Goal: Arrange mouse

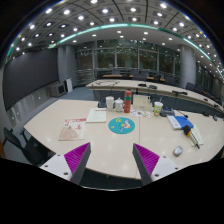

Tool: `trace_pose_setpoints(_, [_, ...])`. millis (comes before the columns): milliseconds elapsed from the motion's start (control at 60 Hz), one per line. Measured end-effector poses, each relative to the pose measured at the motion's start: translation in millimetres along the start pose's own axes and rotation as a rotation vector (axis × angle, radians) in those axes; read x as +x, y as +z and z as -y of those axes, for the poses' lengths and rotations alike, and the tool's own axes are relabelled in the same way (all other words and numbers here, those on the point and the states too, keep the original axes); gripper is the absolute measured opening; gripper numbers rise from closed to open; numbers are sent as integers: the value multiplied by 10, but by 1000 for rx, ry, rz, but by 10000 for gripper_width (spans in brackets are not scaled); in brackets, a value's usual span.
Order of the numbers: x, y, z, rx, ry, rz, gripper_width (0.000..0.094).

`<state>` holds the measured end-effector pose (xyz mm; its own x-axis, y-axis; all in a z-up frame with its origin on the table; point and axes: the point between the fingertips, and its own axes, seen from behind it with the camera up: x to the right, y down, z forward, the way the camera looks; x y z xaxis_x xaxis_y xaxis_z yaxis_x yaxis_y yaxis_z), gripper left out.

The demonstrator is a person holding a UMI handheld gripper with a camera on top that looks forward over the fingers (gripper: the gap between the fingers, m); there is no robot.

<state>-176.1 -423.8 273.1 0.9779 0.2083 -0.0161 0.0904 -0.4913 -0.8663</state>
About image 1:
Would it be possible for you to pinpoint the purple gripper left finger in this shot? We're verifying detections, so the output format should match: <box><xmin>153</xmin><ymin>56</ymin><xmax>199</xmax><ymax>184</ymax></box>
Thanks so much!
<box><xmin>64</xmin><ymin>143</ymin><xmax>91</xmax><ymax>185</ymax></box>

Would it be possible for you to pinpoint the grey desk device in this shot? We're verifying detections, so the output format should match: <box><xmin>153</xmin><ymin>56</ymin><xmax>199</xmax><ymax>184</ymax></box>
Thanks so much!
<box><xmin>160</xmin><ymin>107</ymin><xmax>175</xmax><ymax>117</ymax></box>

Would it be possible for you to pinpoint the round teal mouse pad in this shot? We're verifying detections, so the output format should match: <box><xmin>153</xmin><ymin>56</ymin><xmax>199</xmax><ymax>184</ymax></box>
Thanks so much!
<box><xmin>108</xmin><ymin>117</ymin><xmax>135</xmax><ymax>134</ymax></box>

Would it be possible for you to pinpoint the white paper booklet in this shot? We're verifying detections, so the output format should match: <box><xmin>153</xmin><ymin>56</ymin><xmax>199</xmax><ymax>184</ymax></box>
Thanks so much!
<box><xmin>86</xmin><ymin>108</ymin><xmax>107</xmax><ymax>123</ymax></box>

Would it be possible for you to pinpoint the colourful sticker sheet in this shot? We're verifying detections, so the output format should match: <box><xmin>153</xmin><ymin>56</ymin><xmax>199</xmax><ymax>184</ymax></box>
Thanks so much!
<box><xmin>130</xmin><ymin>109</ymin><xmax>150</xmax><ymax>119</ymax></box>

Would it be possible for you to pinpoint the black office chair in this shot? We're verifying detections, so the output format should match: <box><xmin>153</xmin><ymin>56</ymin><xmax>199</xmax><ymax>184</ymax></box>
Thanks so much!
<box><xmin>3</xmin><ymin>128</ymin><xmax>49</xmax><ymax>166</ymax></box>

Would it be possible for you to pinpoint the green white drink cup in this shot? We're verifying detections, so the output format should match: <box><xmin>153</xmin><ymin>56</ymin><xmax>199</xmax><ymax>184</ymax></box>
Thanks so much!
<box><xmin>154</xmin><ymin>102</ymin><xmax>163</xmax><ymax>116</ymax></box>

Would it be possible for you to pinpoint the white paper cup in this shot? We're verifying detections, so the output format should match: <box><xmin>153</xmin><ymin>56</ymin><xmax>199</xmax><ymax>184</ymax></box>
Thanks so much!
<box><xmin>106</xmin><ymin>96</ymin><xmax>114</xmax><ymax>111</ymax></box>

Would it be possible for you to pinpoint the grey floor cabinet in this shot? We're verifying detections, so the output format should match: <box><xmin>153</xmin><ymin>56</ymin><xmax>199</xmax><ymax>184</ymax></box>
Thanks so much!
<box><xmin>50</xmin><ymin>83</ymin><xmax>66</xmax><ymax>98</ymax></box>

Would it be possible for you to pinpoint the white ceramic teapot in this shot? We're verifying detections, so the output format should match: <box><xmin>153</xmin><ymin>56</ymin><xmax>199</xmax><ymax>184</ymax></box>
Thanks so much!
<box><xmin>115</xmin><ymin>98</ymin><xmax>124</xmax><ymax>112</ymax></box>

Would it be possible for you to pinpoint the grey computer mouse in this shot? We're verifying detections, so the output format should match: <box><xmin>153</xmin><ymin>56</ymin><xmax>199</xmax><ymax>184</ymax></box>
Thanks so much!
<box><xmin>173</xmin><ymin>146</ymin><xmax>183</xmax><ymax>157</ymax></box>

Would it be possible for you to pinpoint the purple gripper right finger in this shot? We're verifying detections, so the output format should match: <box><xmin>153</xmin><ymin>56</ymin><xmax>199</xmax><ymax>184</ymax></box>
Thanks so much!
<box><xmin>132</xmin><ymin>143</ymin><xmax>159</xmax><ymax>185</ymax></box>

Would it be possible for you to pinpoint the red thermos bottle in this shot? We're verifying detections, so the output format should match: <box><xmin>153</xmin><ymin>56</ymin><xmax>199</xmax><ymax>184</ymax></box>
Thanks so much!
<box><xmin>124</xmin><ymin>90</ymin><xmax>132</xmax><ymax>113</ymax></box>

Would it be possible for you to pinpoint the red pink magazine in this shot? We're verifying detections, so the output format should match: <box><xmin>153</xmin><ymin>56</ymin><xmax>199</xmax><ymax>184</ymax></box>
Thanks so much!
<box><xmin>58</xmin><ymin>118</ymin><xmax>86</xmax><ymax>141</ymax></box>

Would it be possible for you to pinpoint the large dark projection screen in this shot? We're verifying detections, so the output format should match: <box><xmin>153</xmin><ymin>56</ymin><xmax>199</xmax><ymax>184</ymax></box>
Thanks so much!
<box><xmin>3</xmin><ymin>49</ymin><xmax>58</xmax><ymax>109</ymax></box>

